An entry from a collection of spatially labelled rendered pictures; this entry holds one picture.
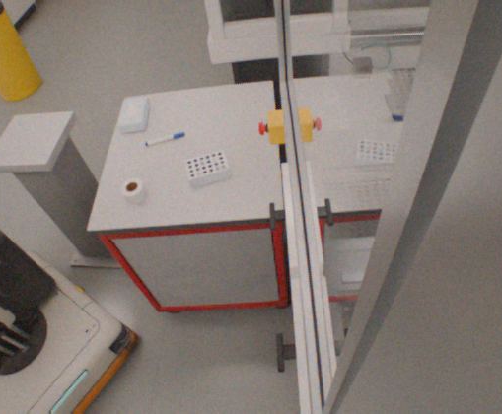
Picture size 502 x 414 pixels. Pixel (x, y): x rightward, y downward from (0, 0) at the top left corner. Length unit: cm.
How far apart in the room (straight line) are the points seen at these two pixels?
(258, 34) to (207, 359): 131
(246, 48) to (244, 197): 63
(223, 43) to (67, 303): 118
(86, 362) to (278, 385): 75
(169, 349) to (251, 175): 93
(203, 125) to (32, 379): 112
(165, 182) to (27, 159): 57
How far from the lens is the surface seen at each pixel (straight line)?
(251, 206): 112
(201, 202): 116
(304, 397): 74
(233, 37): 153
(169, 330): 184
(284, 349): 78
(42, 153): 157
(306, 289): 73
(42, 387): 167
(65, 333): 170
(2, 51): 337
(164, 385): 178
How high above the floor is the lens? 166
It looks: 53 degrees down
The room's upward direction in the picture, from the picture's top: 9 degrees counter-clockwise
